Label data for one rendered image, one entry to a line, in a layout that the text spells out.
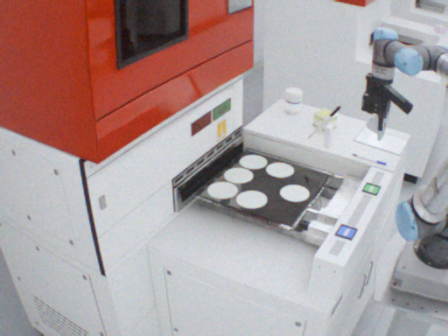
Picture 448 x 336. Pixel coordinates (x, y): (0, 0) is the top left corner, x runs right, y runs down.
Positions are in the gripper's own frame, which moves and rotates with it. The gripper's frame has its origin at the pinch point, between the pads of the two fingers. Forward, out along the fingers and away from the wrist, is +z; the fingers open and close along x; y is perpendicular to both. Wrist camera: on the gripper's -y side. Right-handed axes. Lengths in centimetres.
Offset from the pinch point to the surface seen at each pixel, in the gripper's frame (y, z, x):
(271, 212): 27.7, 25.7, 20.2
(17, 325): 141, 115, 71
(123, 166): 57, 2, 52
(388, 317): -17, 116, -40
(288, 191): 28.4, 25.7, 6.8
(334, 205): 12.1, 27.6, 3.4
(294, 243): 18.0, 33.6, 21.8
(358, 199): 2.8, 19.6, 8.0
